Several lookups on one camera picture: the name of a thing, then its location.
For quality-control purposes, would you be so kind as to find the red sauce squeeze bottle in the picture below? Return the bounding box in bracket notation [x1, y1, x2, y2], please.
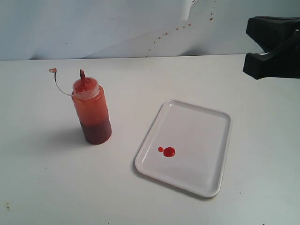
[49, 68, 112, 145]

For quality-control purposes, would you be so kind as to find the red sauce blob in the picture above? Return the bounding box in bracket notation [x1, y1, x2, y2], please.
[158, 147, 176, 158]

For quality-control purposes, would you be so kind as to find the white rectangular plastic tray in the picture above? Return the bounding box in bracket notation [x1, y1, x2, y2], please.
[134, 100, 232, 198]

